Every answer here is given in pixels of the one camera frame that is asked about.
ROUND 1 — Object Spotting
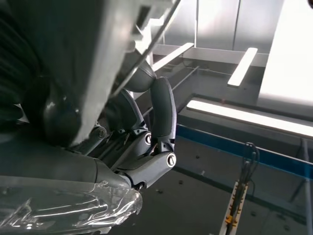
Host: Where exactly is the long ceiling light strip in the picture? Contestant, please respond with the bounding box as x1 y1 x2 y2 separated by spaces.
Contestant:
186 99 313 139
226 47 259 88
152 42 195 72

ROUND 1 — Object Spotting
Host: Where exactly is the clear plastic wrap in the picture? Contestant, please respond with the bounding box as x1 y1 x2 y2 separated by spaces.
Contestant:
0 176 143 235

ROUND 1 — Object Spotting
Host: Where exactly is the bright ceiling light panel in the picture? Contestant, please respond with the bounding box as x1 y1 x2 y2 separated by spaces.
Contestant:
259 0 313 106

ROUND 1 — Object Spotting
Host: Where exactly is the blue overhead beam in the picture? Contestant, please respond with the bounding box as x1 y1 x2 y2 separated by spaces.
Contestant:
175 124 313 181

